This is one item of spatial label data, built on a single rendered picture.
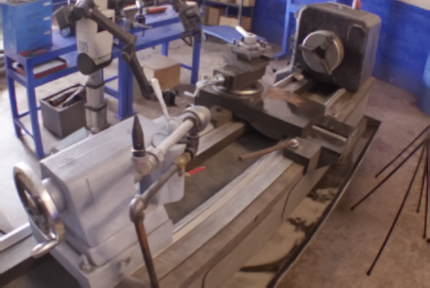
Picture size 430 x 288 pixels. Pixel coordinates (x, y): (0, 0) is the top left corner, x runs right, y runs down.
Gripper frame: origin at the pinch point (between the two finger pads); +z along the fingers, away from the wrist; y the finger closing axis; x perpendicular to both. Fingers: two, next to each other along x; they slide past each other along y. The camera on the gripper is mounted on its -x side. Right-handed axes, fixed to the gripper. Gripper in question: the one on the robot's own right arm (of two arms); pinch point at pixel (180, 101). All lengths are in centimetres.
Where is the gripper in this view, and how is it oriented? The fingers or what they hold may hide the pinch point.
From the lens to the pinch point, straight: 225.5
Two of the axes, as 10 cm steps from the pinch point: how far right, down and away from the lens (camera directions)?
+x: 5.6, -1.5, 8.2
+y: 1.9, -9.3, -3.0
